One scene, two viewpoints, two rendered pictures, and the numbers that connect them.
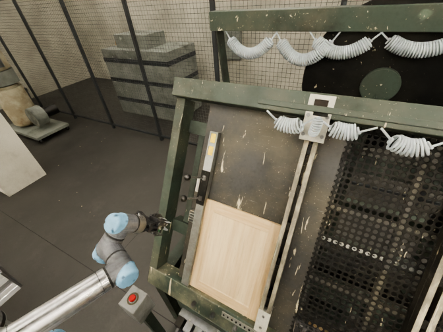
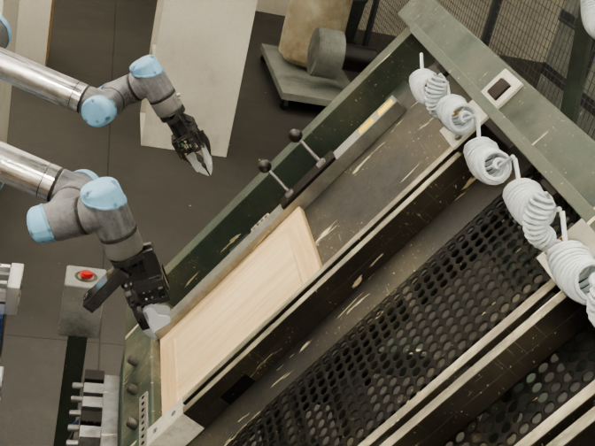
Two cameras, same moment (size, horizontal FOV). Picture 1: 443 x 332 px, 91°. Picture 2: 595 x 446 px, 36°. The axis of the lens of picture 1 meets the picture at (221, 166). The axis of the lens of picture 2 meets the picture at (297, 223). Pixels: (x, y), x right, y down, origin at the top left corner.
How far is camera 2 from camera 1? 1.71 m
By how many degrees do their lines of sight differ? 40
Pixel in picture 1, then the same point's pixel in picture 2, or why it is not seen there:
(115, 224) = (142, 62)
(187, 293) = (143, 344)
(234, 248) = (252, 303)
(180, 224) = not seen: hidden behind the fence
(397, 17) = not seen: outside the picture
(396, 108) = (558, 127)
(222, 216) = (289, 242)
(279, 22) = not seen: outside the picture
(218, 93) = (435, 30)
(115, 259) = (106, 90)
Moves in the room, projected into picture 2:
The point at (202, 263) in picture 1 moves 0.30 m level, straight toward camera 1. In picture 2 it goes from (202, 310) to (122, 346)
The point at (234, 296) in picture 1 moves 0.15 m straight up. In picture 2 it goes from (181, 385) to (191, 337)
